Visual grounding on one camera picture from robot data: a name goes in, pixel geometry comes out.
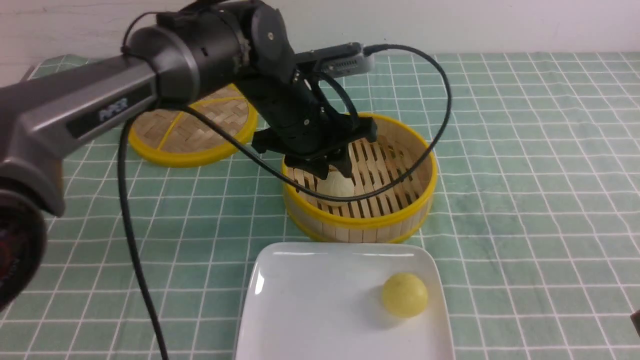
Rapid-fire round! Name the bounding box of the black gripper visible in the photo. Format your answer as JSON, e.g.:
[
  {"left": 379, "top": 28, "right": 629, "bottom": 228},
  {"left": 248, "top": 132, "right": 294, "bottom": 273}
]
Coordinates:
[{"left": 235, "top": 75, "right": 378, "bottom": 180}]

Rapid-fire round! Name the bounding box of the white steamed bun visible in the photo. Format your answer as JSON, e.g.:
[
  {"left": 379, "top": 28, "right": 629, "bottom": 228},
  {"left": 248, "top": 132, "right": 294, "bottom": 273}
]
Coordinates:
[{"left": 316, "top": 170, "right": 355, "bottom": 198}]

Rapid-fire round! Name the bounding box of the yellow steamed bun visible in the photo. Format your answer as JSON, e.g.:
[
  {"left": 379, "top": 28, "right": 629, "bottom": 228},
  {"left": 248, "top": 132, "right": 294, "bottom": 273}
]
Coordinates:
[{"left": 381, "top": 272, "right": 429, "bottom": 319}]

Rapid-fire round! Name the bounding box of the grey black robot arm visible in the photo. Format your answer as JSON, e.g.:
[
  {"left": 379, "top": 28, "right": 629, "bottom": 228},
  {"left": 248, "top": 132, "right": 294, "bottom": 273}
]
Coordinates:
[{"left": 0, "top": 0, "right": 377, "bottom": 308}]

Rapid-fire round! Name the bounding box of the white square plate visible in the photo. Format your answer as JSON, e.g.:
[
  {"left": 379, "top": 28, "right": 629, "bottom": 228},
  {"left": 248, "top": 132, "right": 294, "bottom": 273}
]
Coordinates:
[{"left": 234, "top": 242, "right": 456, "bottom": 360}]

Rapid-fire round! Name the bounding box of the yellow-rimmed bamboo steamer basket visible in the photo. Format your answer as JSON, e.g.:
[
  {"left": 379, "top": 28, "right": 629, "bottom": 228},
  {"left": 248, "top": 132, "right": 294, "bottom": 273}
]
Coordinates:
[{"left": 283, "top": 114, "right": 439, "bottom": 243}]

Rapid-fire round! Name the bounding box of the black cable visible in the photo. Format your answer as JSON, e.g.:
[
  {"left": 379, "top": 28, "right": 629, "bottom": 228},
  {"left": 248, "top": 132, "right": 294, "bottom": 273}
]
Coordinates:
[{"left": 117, "top": 44, "right": 453, "bottom": 360}]

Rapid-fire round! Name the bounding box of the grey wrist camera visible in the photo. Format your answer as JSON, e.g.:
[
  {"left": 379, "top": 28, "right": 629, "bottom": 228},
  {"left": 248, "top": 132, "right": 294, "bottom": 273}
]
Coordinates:
[{"left": 295, "top": 42, "right": 375, "bottom": 78}]

